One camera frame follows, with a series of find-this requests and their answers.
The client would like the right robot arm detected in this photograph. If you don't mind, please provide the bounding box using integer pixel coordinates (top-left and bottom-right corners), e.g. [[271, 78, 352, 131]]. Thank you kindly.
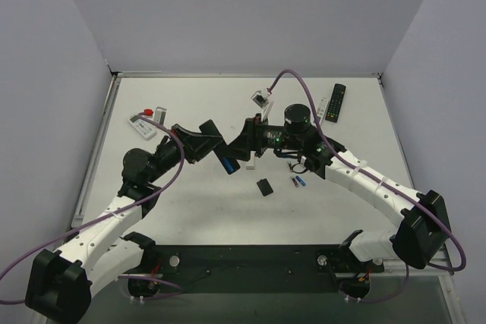
[[229, 104, 450, 269]]

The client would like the white AC remote left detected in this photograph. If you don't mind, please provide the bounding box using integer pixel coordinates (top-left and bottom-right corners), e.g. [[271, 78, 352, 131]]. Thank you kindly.
[[128, 115, 157, 140]]

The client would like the black TV remote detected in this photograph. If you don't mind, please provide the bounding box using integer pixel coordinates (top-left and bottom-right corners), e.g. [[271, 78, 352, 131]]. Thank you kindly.
[[325, 83, 346, 123]]

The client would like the blue AAA battery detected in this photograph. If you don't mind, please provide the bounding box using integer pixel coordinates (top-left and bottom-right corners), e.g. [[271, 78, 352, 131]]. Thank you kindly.
[[222, 158, 240, 175], [295, 176, 306, 187]]

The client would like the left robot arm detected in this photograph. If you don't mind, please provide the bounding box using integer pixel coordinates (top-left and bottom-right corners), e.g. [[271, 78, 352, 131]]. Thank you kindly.
[[24, 120, 224, 323]]

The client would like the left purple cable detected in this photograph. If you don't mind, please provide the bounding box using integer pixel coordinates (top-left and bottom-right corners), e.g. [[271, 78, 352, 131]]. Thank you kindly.
[[0, 111, 187, 306]]

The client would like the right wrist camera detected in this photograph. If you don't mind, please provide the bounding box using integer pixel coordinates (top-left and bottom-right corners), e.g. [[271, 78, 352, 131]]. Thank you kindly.
[[251, 89, 273, 121]]

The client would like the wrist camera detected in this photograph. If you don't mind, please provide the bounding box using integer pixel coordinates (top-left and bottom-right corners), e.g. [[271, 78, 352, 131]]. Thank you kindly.
[[251, 89, 273, 121], [143, 106, 167, 124]]

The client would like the slim white remote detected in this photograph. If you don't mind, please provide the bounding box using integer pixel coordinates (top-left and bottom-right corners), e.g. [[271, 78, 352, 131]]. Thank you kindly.
[[316, 97, 329, 123]]

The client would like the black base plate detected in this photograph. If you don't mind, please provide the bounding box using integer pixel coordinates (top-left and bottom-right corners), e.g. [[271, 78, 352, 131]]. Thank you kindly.
[[129, 244, 371, 294]]

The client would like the black remote control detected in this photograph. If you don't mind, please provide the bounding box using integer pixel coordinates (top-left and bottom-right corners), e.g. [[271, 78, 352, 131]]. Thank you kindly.
[[213, 134, 232, 169]]

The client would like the black gold AAA battery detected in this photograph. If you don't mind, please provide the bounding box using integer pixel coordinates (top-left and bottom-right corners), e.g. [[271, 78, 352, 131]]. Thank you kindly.
[[291, 177, 299, 187]]

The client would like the purple cable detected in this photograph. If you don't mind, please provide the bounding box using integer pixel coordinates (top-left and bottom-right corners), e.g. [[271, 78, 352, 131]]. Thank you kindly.
[[267, 69, 468, 274], [0, 111, 187, 306]]

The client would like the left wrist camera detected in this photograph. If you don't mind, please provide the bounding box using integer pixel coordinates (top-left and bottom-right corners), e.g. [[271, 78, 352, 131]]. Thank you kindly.
[[143, 106, 167, 124]]

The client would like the black battery cover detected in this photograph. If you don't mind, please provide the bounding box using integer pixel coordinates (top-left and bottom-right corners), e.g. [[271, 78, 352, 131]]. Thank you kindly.
[[257, 178, 274, 197]]

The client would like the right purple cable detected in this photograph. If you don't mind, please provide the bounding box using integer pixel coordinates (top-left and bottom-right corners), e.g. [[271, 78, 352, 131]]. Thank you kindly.
[[267, 69, 468, 274]]

